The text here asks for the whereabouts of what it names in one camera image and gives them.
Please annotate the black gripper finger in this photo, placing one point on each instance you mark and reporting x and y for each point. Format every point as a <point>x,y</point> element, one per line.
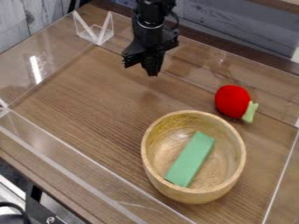
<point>157,62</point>
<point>147,64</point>

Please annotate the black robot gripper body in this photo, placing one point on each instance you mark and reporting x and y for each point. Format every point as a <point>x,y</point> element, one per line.
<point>151,40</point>

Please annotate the red toy strawberry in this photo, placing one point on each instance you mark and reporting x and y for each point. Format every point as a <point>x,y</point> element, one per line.
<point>234,103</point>

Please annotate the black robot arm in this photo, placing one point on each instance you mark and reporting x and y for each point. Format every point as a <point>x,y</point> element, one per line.
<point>151,12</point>

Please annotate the wooden bowl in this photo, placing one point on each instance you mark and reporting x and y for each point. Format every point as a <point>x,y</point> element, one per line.
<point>165,139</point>

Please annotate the green rectangular block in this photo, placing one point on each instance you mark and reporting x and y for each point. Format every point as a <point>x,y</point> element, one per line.
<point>190,160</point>

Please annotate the clear acrylic corner bracket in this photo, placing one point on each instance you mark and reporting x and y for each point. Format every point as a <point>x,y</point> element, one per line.
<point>95,34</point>

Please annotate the black table leg bracket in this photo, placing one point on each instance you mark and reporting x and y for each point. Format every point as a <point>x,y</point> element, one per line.
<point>39,213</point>

